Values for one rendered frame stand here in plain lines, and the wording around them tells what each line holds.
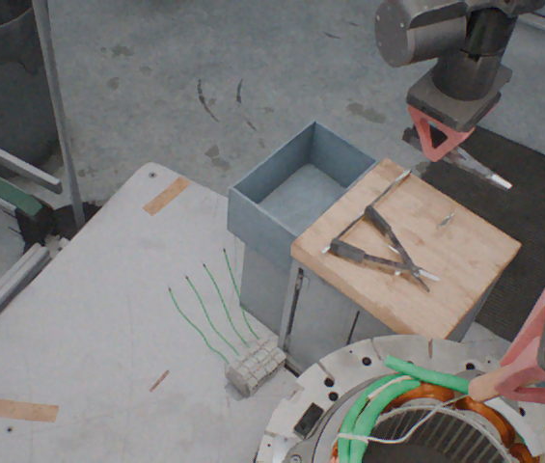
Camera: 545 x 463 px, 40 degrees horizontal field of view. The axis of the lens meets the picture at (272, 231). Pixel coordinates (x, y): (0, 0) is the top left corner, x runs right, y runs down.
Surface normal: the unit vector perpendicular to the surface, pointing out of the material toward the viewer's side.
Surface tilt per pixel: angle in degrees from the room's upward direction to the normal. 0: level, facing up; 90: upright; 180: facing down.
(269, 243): 90
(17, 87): 93
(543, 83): 0
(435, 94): 1
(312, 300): 90
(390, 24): 91
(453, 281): 0
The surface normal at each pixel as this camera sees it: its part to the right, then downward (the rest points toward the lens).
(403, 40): -0.92, 0.28
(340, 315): -0.64, 0.57
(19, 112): 0.61, 0.69
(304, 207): 0.08, -0.60
